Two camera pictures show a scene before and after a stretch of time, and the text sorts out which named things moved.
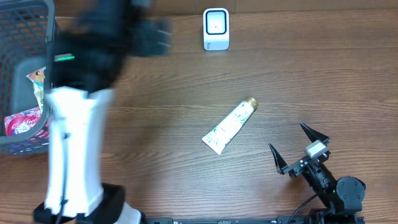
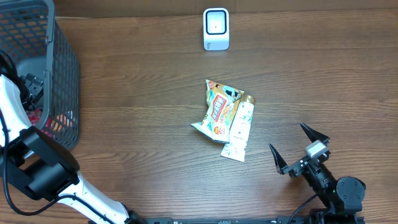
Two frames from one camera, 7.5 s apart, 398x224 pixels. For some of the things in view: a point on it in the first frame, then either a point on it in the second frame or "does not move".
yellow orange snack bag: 38,77 -> 222,102
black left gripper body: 147,39 -> 31,91
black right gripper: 293,168 does not move
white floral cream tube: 217,138 -> 239,129
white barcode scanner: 216,28 does not move
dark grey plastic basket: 27,34 does not move
